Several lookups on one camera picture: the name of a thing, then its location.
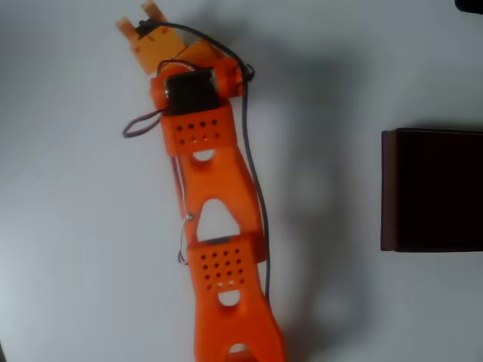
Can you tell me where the dark red box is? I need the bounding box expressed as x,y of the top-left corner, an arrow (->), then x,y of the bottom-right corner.
380,127 -> 483,253

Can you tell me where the black object at picture corner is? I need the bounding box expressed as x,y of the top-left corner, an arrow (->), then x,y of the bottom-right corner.
454,0 -> 483,15

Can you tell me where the orange camera mount with camera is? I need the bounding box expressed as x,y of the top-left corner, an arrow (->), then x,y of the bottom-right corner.
115,0 -> 185,75

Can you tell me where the purple cable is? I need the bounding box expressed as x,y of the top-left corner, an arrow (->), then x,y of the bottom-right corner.
122,109 -> 167,139

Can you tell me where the thin servo wire bundle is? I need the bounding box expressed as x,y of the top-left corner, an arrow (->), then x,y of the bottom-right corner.
171,154 -> 194,267

